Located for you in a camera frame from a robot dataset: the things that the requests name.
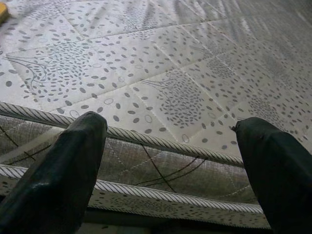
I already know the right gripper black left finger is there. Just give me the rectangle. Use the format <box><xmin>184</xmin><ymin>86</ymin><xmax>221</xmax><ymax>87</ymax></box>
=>
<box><xmin>0</xmin><ymin>111</ymin><xmax>108</xmax><ymax>234</ymax></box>

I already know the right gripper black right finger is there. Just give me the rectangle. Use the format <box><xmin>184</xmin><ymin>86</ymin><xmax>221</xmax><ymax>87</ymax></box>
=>
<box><xmin>231</xmin><ymin>117</ymin><xmax>312</xmax><ymax>234</ymax></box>

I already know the colourful yellow-bordered children's book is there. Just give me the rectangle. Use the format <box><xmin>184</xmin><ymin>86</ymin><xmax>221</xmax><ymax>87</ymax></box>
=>
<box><xmin>0</xmin><ymin>0</ymin><xmax>12</xmax><ymax>26</ymax></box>

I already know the dark bed base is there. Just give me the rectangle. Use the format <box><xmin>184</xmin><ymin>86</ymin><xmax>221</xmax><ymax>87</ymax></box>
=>
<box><xmin>82</xmin><ymin>211</ymin><xmax>273</xmax><ymax>234</ymax></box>

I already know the grey quilted mattress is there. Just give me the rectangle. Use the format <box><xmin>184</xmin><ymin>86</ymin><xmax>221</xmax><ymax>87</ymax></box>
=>
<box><xmin>0</xmin><ymin>0</ymin><xmax>312</xmax><ymax>230</ymax></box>

